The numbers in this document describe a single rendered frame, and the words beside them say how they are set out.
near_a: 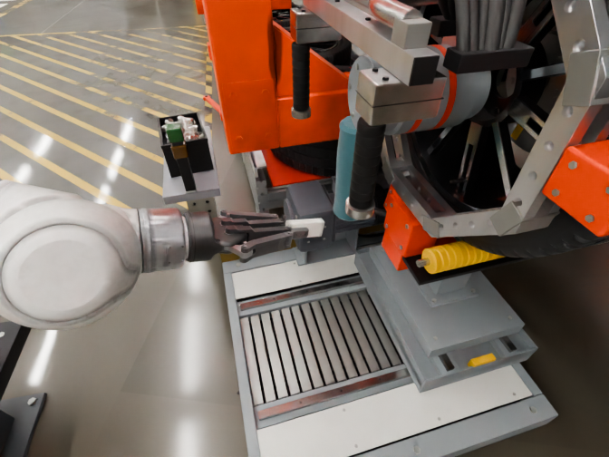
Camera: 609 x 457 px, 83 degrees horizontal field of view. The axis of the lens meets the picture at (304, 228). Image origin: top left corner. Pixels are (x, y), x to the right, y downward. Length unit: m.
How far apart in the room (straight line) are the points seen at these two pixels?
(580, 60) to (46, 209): 0.53
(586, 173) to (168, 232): 0.51
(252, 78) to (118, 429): 1.06
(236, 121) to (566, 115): 0.80
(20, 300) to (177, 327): 1.07
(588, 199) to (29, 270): 0.53
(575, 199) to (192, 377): 1.09
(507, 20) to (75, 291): 0.47
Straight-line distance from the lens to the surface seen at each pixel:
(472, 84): 0.66
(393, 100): 0.43
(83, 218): 0.30
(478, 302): 1.17
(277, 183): 1.40
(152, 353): 1.32
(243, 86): 1.03
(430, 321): 1.08
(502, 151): 0.74
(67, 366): 1.43
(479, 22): 0.46
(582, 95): 0.50
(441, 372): 1.08
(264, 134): 1.10
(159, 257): 0.50
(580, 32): 0.52
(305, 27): 0.73
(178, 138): 1.01
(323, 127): 1.14
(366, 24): 0.51
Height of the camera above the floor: 1.09
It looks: 43 degrees down
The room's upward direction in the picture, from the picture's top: straight up
